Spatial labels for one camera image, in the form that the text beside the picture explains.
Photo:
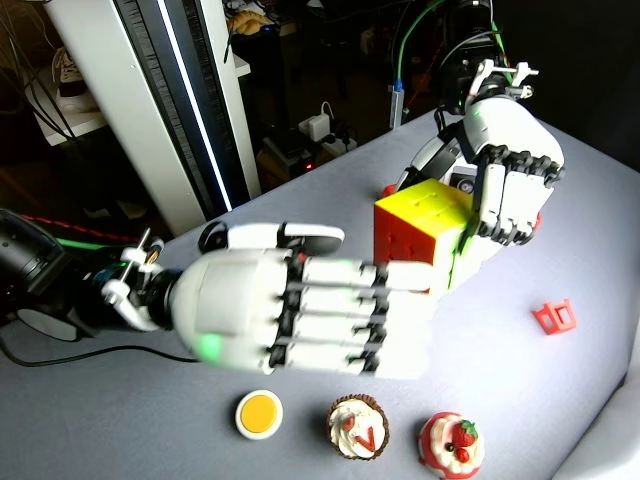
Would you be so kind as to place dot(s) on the grey table cloth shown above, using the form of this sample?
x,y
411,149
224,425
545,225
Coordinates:
x,y
125,425

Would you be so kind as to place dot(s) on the toy strawberry cake, red base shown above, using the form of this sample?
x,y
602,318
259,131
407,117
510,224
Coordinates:
x,y
450,445

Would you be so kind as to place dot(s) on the white button with yellow disc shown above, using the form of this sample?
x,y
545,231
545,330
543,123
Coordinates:
x,y
258,414

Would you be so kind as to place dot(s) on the black box with red light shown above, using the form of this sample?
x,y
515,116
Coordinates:
x,y
290,159

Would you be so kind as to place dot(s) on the silver usb hub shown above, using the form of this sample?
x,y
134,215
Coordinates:
x,y
396,107

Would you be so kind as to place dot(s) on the white robot body column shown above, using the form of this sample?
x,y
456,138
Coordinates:
x,y
125,100

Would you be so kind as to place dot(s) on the toy cupcake with brown cup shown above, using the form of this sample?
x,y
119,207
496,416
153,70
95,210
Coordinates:
x,y
357,427

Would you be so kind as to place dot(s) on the white power adapter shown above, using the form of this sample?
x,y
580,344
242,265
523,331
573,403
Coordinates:
x,y
316,127

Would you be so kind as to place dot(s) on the Rubik's cube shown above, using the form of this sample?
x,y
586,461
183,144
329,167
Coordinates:
x,y
415,220

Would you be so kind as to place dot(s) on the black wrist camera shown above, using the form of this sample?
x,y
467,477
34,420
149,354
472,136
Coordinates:
x,y
465,182

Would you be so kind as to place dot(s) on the white shoe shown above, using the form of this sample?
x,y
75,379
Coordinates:
x,y
72,95

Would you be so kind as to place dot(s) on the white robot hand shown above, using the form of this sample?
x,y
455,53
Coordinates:
x,y
225,300
510,130

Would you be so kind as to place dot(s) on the white power strip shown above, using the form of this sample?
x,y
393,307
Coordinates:
x,y
340,145

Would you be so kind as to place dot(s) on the toy bread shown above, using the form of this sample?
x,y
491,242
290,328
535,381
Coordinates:
x,y
245,21

